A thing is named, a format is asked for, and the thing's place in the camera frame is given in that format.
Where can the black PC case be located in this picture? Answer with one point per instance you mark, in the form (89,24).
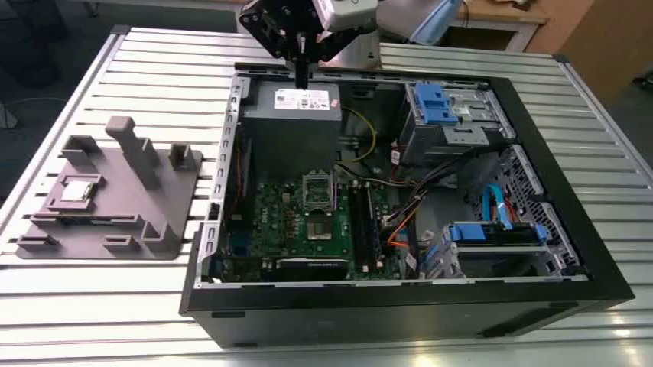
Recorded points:
(356,317)

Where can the grey parts rack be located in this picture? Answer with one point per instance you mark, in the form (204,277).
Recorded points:
(127,214)

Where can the green motherboard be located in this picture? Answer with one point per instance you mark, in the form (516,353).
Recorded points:
(285,244)

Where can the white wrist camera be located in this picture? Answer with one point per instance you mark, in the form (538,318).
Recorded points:
(347,19)

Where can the blue port connector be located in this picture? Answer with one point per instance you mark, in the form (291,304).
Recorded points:
(240,244)

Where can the black-clip RAM slot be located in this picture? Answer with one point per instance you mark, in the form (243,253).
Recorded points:
(368,225)
(355,225)

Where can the metal locking lever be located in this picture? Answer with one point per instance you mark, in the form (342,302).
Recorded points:
(335,191)

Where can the wooden desk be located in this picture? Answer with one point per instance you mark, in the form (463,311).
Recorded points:
(510,17)

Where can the wooden cabinet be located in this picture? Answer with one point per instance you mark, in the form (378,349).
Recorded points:
(606,38)

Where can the black office chair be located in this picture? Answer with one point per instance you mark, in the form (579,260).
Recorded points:
(30,46)

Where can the grey power supply unit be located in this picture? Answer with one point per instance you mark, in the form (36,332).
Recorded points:
(289,145)

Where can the white-clip RAM slot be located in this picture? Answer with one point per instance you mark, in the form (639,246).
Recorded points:
(362,225)
(379,264)

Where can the silver CPU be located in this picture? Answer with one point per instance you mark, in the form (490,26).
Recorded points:
(77,190)

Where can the CPU socket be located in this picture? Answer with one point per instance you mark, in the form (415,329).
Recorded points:
(320,229)

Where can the metal drive cage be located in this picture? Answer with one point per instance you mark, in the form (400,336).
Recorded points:
(459,137)

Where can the hard disk in blue carrier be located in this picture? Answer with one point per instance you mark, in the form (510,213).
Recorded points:
(471,233)

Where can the blue drive latch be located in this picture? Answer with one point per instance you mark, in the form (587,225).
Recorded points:
(432,103)

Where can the metal disk bay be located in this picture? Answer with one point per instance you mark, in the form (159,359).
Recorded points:
(454,264)

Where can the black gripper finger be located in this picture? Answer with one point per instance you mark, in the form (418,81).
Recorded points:
(331,46)
(264,30)

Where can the black graphics card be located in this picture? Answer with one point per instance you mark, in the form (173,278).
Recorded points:
(311,267)

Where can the dark RAM stick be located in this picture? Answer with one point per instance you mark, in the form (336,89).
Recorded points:
(86,221)

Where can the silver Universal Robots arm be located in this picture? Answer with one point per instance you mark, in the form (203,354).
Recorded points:
(364,53)

